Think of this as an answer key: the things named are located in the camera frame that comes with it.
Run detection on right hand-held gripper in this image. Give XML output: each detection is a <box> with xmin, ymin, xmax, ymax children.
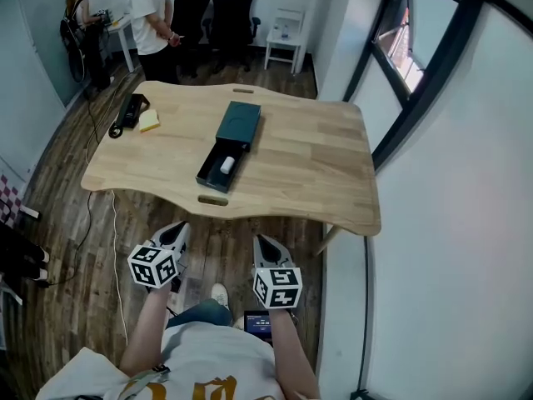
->
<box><xmin>251</xmin><ymin>234</ymin><xmax>302</xmax><ymax>309</ymax></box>

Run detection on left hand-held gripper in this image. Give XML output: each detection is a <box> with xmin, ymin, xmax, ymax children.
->
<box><xmin>127</xmin><ymin>221</ymin><xmax>192</xmax><ymax>294</ymax></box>

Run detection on dark drawer box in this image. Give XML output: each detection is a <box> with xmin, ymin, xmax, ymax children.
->
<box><xmin>195</xmin><ymin>100</ymin><xmax>262</xmax><ymax>194</ymax></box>

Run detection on person's left forearm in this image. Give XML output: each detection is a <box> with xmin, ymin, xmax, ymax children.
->
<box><xmin>119</xmin><ymin>283</ymin><xmax>174</xmax><ymax>377</ymax></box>

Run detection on person's right forearm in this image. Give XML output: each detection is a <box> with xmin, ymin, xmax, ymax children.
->
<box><xmin>268</xmin><ymin>306</ymin><xmax>321</xmax><ymax>400</ymax></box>

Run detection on black phone with lit screen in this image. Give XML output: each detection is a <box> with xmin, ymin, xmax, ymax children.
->
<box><xmin>243</xmin><ymin>309</ymin><xmax>274</xmax><ymax>343</ymax></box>

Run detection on person's white shoe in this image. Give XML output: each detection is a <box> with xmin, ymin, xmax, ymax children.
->
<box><xmin>210</xmin><ymin>282</ymin><xmax>230</xmax><ymax>308</ymax></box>

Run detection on wooden table leg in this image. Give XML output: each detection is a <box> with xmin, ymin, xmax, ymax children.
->
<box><xmin>312</xmin><ymin>222</ymin><xmax>343</xmax><ymax>258</ymax></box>

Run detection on person's blue jeans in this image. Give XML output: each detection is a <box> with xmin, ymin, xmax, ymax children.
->
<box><xmin>166</xmin><ymin>298</ymin><xmax>233</xmax><ymax>329</ymax></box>

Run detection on person's white printed shirt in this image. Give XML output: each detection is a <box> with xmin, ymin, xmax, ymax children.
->
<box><xmin>35</xmin><ymin>321</ymin><xmax>292</xmax><ymax>400</ymax></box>

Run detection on yellow notepad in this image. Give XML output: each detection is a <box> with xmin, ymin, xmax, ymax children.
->
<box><xmin>138</xmin><ymin>108</ymin><xmax>162</xmax><ymax>133</ymax></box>

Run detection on red white checkered board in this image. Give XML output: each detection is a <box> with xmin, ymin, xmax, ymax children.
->
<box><xmin>0</xmin><ymin>173</ymin><xmax>24</xmax><ymax>227</ymax></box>

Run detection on white desk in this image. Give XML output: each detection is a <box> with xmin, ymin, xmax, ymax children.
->
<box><xmin>106</xmin><ymin>12</ymin><xmax>139</xmax><ymax>73</ymax></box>

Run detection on black office chair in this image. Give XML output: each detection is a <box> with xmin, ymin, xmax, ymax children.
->
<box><xmin>170</xmin><ymin>0</ymin><xmax>212</xmax><ymax>78</ymax></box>
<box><xmin>202</xmin><ymin>0</ymin><xmax>262</xmax><ymax>74</ymax></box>

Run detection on white side chair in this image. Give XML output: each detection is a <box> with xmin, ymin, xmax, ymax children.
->
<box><xmin>264</xmin><ymin>8</ymin><xmax>306</xmax><ymax>75</ymax></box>

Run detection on white floor cable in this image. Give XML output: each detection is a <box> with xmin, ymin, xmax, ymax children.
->
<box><xmin>85</xmin><ymin>72</ymin><xmax>130</xmax><ymax>346</ymax></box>

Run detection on black floor cable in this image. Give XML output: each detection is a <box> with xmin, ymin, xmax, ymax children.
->
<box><xmin>41</xmin><ymin>189</ymin><xmax>93</xmax><ymax>288</ymax></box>

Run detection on black wall cable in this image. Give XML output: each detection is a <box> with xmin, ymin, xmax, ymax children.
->
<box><xmin>353</xmin><ymin>235</ymin><xmax>372</xmax><ymax>400</ymax></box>

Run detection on grey lanyard strap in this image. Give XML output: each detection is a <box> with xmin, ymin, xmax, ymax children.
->
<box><xmin>124</xmin><ymin>363</ymin><xmax>172</xmax><ymax>395</ymax></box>

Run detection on black window frame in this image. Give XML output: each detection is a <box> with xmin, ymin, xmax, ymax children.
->
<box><xmin>341</xmin><ymin>0</ymin><xmax>501</xmax><ymax>173</ymax></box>

